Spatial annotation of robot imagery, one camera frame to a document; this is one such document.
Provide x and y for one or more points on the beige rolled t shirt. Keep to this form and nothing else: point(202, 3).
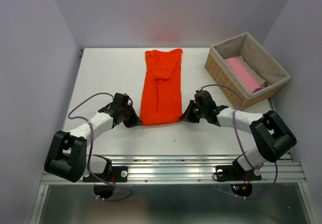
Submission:
point(257, 77)

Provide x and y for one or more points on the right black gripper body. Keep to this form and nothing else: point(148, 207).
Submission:
point(202, 111)

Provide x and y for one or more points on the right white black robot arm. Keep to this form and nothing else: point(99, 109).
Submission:
point(272, 136)

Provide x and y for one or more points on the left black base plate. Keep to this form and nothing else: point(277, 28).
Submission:
point(117, 174)

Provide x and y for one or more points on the wicker basket with liner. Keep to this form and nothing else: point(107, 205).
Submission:
point(257, 58)

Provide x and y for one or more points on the orange t shirt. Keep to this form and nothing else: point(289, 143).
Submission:
point(161, 101)

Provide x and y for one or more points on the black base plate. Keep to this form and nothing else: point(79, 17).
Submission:
point(224, 173)
point(117, 174)

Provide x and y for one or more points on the aluminium mounting rail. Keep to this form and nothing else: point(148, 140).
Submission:
point(162, 170)

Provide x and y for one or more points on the pink rolled t shirt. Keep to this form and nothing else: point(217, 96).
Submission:
point(243, 74)

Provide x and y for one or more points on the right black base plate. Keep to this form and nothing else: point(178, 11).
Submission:
point(224, 173)

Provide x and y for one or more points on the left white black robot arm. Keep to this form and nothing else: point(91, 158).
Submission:
point(67, 156)

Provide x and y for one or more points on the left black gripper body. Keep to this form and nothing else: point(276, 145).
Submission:
point(125, 110)

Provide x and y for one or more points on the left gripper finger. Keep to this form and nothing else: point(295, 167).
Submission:
point(131, 114)
point(130, 123)

